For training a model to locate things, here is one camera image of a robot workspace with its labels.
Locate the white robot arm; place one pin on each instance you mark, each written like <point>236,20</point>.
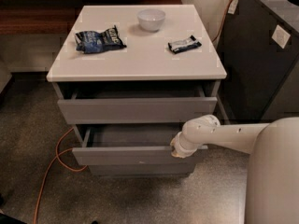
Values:
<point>272,194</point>

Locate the white label sticker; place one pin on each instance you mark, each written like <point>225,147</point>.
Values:
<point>281,37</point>

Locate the wooden bench shelf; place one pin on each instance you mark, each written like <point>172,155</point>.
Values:
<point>26,17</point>

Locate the grey top drawer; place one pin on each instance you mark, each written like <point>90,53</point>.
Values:
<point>124,110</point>

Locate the grey drawer cabinet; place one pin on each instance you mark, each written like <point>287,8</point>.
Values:
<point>145,68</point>

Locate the white bowl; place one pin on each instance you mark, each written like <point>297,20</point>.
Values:
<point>151,19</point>

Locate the blue chip bag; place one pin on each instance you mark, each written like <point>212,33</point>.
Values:
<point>90,42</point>

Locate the small dark snack packet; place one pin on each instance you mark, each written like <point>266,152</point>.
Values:
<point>184,45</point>

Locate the dark grey bin cabinet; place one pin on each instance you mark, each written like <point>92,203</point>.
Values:
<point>262,83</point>

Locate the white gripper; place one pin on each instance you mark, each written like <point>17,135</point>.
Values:
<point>178,146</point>

